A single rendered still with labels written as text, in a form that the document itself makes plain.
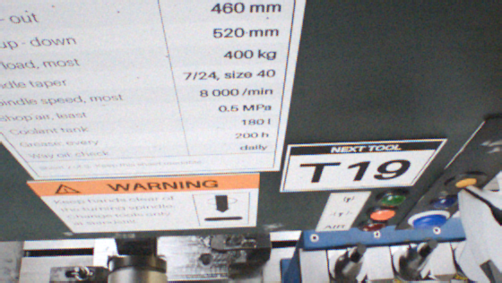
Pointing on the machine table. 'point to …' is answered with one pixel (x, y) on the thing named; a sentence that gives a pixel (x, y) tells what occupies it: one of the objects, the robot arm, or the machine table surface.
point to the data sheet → (146, 85)
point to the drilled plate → (177, 269)
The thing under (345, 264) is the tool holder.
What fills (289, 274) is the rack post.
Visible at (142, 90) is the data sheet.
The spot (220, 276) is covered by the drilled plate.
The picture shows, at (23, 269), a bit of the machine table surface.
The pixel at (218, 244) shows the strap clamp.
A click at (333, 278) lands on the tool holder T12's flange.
